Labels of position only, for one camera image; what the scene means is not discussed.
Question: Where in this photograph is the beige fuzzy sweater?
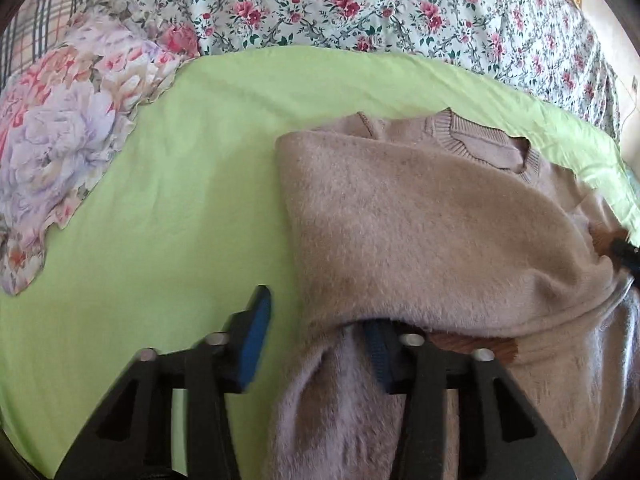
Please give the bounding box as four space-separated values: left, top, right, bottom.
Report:
266 108 640 480

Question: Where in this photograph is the small rose print blanket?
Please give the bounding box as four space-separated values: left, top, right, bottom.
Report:
102 0 622 143

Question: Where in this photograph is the large-flower pastel pillow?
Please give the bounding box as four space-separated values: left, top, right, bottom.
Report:
0 12 202 296

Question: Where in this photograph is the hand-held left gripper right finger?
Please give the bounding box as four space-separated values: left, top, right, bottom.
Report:
364 321 576 480

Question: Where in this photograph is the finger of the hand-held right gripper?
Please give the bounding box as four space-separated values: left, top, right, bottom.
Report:
606 238 640 277

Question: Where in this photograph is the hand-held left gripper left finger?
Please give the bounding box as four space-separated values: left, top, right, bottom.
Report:
54 285 274 480

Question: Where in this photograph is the light green bed sheet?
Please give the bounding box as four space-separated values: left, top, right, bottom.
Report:
0 45 640 479

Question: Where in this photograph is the plaid pillow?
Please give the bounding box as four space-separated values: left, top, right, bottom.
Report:
0 0 122 92

